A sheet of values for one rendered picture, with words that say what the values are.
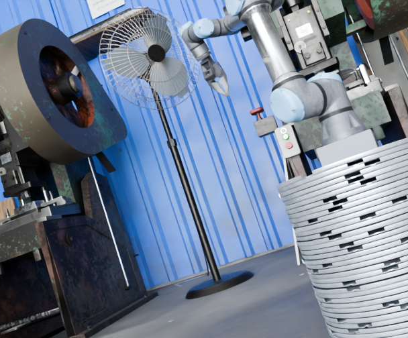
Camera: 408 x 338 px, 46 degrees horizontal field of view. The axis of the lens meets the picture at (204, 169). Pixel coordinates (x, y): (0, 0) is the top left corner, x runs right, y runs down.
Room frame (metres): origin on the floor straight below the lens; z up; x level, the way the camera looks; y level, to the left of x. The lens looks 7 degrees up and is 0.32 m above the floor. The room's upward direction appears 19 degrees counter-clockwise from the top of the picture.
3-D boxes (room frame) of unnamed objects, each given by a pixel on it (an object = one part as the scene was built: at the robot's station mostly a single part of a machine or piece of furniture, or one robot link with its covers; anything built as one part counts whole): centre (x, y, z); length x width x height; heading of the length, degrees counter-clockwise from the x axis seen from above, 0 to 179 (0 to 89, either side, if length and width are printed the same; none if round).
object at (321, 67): (2.33, -0.69, 0.86); 0.20 x 0.16 x 0.05; 76
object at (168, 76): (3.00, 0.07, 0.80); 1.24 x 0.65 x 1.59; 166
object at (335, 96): (1.61, -0.48, 0.62); 0.13 x 0.12 x 0.14; 115
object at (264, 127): (2.17, -0.33, 0.62); 0.10 x 0.06 x 0.20; 76
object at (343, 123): (1.62, -0.48, 0.50); 0.15 x 0.15 x 0.10
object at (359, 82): (2.28, -0.86, 0.76); 0.17 x 0.06 x 0.10; 76
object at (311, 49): (2.28, -0.68, 1.04); 0.17 x 0.15 x 0.30; 166
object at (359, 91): (2.32, -0.69, 0.67); 0.45 x 0.30 x 0.06; 76
